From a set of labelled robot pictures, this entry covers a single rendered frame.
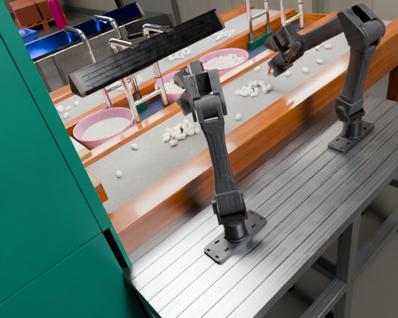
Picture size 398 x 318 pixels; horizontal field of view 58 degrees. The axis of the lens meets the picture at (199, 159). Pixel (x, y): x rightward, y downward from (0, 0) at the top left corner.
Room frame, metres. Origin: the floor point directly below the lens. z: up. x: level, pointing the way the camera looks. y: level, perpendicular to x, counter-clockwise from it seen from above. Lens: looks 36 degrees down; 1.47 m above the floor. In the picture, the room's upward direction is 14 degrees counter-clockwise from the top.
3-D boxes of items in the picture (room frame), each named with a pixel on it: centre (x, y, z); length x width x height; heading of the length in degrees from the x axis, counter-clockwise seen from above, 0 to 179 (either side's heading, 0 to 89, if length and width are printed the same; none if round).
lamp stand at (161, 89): (1.32, 0.10, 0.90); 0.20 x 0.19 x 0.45; 123
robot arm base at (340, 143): (1.02, -0.55, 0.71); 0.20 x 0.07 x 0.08; 123
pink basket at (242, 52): (1.78, -0.24, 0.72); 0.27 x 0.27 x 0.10
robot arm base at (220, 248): (0.70, -0.05, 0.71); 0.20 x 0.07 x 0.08; 123
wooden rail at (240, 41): (1.86, -0.06, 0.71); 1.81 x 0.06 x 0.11; 123
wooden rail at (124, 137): (1.59, -0.23, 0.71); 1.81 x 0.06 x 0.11; 123
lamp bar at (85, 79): (1.25, 0.07, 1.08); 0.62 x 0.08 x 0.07; 123
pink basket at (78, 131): (1.39, 0.36, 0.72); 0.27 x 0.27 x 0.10
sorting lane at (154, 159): (1.44, -0.33, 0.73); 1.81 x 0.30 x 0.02; 123
